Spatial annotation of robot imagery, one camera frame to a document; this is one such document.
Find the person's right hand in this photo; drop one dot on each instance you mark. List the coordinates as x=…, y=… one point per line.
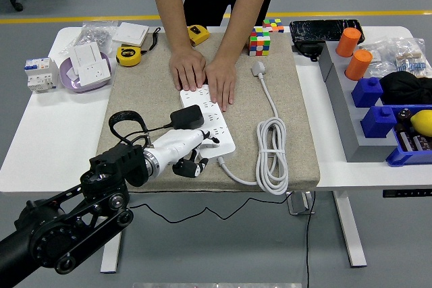
x=187, y=65

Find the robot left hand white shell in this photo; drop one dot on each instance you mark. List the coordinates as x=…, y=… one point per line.
x=175, y=143

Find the person's left hand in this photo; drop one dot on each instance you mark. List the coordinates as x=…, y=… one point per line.
x=222, y=79

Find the black plug adapter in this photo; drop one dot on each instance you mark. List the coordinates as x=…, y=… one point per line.
x=187, y=116

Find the white power strip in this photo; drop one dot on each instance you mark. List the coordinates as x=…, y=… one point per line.
x=221, y=122

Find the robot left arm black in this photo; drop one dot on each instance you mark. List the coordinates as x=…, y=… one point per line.
x=50, y=234

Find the person's right forearm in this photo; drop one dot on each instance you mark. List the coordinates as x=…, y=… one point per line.
x=171, y=8

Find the person's left forearm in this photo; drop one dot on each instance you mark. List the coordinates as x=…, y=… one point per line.
x=249, y=8

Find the boxy yellow tape measure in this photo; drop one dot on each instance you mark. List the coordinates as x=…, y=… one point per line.
x=200, y=33

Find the grey-brown mat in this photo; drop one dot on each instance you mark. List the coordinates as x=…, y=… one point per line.
x=244, y=116

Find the large rubik's cube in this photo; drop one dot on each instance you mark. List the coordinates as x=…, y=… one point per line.
x=259, y=43

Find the round yellow tape measure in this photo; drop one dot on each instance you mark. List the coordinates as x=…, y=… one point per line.
x=128, y=57

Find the small rubik's cube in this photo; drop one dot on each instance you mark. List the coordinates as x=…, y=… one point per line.
x=272, y=25

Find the black adapter box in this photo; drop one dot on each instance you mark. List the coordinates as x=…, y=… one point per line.
x=305, y=50

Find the clear bag of screws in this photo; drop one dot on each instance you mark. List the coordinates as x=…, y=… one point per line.
x=92, y=33

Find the black glossy tray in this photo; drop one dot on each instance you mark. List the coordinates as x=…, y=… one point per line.
x=320, y=30

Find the purple bowl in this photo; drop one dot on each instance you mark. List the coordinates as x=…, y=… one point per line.
x=72, y=85

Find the orange cylinder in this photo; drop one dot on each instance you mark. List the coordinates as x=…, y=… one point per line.
x=347, y=42
x=357, y=65

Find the white table leg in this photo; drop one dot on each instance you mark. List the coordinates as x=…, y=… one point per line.
x=109, y=261
x=351, y=234

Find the grey stepped block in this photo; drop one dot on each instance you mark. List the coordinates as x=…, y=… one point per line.
x=351, y=126

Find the small blue block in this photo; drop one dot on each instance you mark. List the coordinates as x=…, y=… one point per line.
x=366, y=92

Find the white circuit breaker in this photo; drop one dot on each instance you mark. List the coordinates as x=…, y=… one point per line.
x=40, y=73

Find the clear bag with parts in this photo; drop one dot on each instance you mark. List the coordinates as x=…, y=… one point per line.
x=379, y=52

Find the large blue block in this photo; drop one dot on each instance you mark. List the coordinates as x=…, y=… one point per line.
x=379, y=122

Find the black cloth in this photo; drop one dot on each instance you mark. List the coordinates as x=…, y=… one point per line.
x=405, y=87

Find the dark round knob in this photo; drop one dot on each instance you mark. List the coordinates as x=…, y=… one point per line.
x=404, y=115

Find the clear bag of resistors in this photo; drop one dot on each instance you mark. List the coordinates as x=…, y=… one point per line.
x=410, y=58

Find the blue plastic bin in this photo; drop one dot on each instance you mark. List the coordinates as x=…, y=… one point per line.
x=401, y=158

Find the dark cylindrical parts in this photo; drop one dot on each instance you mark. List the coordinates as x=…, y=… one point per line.
x=416, y=143

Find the yellow lemon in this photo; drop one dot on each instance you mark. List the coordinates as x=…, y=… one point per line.
x=422, y=122

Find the black table control panel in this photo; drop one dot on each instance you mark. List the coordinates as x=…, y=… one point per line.
x=406, y=193

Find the white flat switch box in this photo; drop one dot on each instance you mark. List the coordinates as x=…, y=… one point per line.
x=130, y=33

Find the white wall socket panel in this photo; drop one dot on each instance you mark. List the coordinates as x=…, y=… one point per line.
x=94, y=72

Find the white wall switch panel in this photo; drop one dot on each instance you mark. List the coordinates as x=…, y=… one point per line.
x=86, y=53

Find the silver metal bracket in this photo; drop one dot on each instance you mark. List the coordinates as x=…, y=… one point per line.
x=298, y=203

